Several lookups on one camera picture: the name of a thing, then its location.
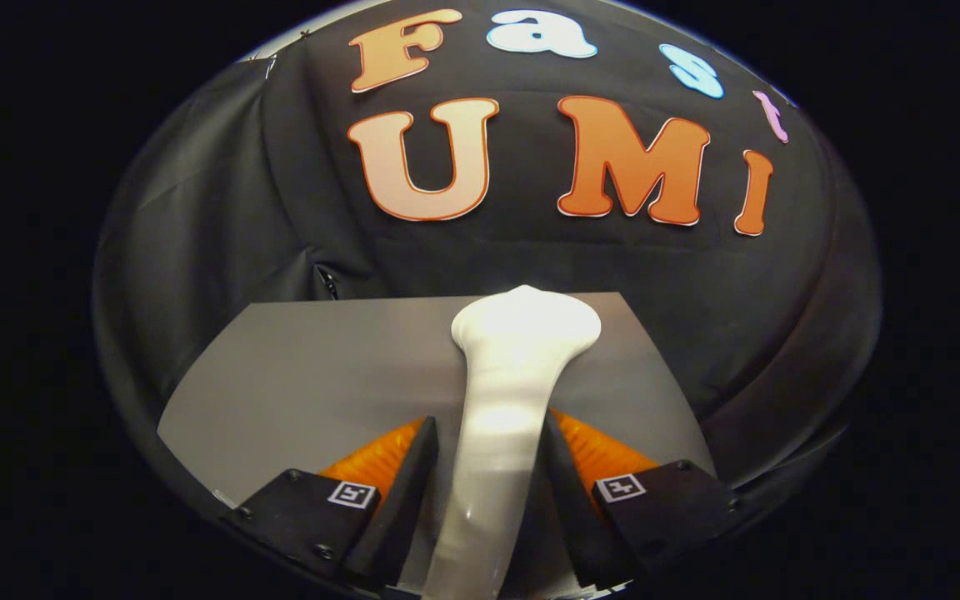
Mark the white garment steamer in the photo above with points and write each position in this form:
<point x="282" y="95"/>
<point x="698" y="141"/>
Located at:
<point x="505" y="375"/>

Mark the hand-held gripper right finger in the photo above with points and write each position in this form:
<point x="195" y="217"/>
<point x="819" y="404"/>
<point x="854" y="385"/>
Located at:
<point x="567" y="500"/>

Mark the grey drawer cabinet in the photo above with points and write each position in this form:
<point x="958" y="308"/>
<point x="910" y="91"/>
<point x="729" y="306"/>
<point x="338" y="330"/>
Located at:
<point x="297" y="383"/>

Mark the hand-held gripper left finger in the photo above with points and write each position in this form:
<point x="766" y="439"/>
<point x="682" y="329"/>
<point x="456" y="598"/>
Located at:
<point x="401" y="500"/>

